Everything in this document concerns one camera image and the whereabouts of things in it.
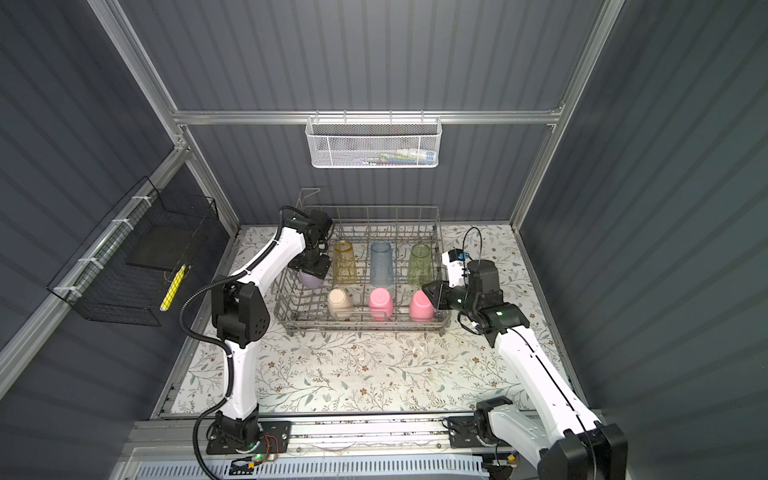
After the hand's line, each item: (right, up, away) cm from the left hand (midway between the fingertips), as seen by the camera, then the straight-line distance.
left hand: (314, 272), depth 93 cm
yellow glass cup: (+9, +1, 0) cm, 9 cm away
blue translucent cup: (+21, +3, -1) cm, 21 cm away
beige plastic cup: (+9, -9, -9) cm, 16 cm away
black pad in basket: (-34, +8, -17) cm, 39 cm away
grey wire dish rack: (-5, -12, +2) cm, 14 cm away
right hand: (+34, -3, -16) cm, 38 cm away
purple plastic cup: (-1, -3, -2) cm, 4 cm away
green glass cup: (+34, 0, +4) cm, 34 cm away
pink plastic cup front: (+21, -9, -9) cm, 25 cm away
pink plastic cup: (+33, -9, -10) cm, 35 cm away
